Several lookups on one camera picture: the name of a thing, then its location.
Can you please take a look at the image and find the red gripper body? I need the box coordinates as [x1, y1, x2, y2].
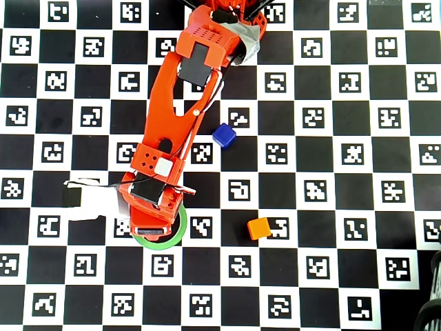
[119, 174, 197, 241]

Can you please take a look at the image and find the orange cube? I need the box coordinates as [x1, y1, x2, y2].
[247, 217, 273, 241]

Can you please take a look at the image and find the blue cube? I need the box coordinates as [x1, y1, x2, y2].
[212, 123, 238, 150]

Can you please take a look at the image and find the black white marker checkerboard mat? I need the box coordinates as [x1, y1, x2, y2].
[0, 0, 441, 331]

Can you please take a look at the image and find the green flat ring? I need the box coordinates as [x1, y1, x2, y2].
[132, 205, 189, 250]

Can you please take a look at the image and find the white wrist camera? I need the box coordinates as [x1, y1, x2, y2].
[63, 177, 130, 223]

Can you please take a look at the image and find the grey duct tape piece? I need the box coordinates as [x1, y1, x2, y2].
[236, 22, 262, 66]

